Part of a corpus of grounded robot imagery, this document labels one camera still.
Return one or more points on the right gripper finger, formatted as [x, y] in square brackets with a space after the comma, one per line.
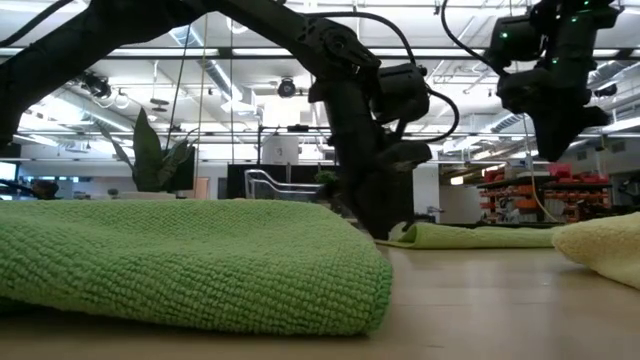
[567, 140]
[549, 137]

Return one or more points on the computer monitor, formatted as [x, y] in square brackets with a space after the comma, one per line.
[7, 171]

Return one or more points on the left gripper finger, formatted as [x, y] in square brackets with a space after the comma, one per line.
[401, 195]
[372, 200]

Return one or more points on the dark green microfiber towel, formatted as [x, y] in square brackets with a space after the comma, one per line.
[175, 260]

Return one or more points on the light green microfiber towel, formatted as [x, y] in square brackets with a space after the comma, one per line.
[475, 237]

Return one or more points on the shelf with orange bins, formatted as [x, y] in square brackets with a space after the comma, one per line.
[545, 200]

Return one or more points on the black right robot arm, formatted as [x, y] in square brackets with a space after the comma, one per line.
[520, 42]

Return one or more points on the person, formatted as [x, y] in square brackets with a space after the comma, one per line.
[46, 190]

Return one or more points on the round black ceiling fixture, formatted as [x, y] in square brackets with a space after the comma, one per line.
[286, 88]

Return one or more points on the yellow microfiber towel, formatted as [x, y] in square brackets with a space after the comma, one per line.
[605, 245]

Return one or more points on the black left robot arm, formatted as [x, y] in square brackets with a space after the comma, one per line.
[75, 45]

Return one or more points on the artificial plant in white pot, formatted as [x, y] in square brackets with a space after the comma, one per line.
[147, 160]

